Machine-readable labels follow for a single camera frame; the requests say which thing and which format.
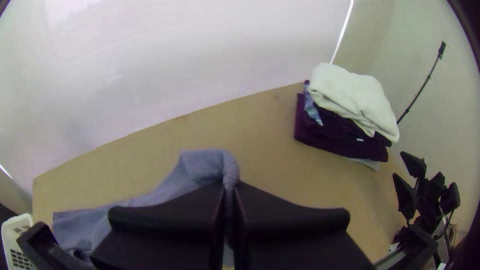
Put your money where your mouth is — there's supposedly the pile of folded clothes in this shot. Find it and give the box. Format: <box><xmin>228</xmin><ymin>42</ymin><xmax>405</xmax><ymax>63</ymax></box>
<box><xmin>293</xmin><ymin>62</ymin><xmax>401</xmax><ymax>172</ymax></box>

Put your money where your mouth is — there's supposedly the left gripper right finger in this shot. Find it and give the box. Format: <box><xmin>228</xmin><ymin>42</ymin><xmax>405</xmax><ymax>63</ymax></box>
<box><xmin>231</xmin><ymin>181</ymin><xmax>375</xmax><ymax>270</ymax></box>

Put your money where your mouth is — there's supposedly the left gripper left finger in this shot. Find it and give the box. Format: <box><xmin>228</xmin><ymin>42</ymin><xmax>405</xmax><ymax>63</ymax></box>
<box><xmin>89</xmin><ymin>181</ymin><xmax>227</xmax><ymax>270</ymax></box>

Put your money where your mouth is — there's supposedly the white laundry basket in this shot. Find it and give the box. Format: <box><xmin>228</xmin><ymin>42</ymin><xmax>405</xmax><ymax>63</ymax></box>
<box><xmin>1</xmin><ymin>212</ymin><xmax>37</xmax><ymax>270</ymax></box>

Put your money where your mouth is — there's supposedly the blue-grey t-shirt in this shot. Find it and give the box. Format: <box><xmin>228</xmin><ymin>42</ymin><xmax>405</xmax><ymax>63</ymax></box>
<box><xmin>51</xmin><ymin>148</ymin><xmax>241</xmax><ymax>268</ymax></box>

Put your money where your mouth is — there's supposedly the thin black stand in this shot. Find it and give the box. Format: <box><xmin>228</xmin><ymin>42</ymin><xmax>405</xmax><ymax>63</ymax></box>
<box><xmin>396</xmin><ymin>40</ymin><xmax>447</xmax><ymax>125</ymax></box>

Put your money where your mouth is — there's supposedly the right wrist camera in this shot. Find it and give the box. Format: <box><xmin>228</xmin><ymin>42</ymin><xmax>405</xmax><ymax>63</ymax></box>
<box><xmin>439</xmin><ymin>182</ymin><xmax>462</xmax><ymax>216</ymax></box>

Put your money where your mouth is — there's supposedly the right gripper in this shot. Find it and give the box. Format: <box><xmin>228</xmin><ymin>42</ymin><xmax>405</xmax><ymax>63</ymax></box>
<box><xmin>392</xmin><ymin>150</ymin><xmax>449</xmax><ymax>235</ymax></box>

